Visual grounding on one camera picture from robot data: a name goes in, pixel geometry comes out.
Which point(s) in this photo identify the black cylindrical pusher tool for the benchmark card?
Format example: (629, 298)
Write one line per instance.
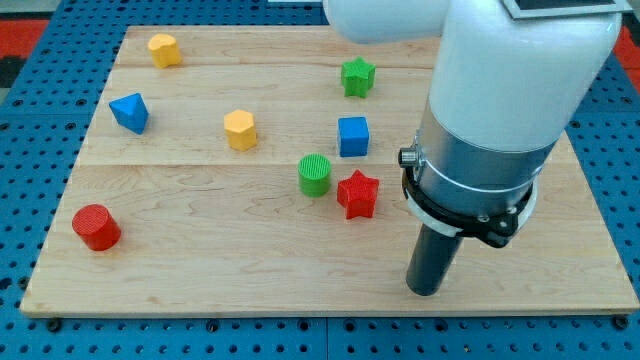
(430, 261)

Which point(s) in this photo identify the yellow heart block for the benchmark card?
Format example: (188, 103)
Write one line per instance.
(164, 50)

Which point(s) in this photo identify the wooden board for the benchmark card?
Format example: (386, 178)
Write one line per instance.
(209, 231)

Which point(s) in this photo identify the blue cube block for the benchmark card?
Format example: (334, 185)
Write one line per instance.
(353, 136)

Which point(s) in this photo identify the green star block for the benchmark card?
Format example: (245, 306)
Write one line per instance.
(357, 77)

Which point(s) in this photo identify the red star block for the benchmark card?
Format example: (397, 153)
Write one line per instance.
(358, 195)

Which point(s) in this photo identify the red cylinder block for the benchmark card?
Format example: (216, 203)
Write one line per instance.
(97, 228)

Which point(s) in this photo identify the green cylinder block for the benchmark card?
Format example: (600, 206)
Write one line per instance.
(314, 175)

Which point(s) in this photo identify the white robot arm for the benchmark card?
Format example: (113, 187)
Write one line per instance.
(508, 77)

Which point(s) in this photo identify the blue triangle block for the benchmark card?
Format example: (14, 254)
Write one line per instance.
(130, 112)

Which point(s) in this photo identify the yellow hexagon block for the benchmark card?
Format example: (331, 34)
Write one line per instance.
(239, 126)

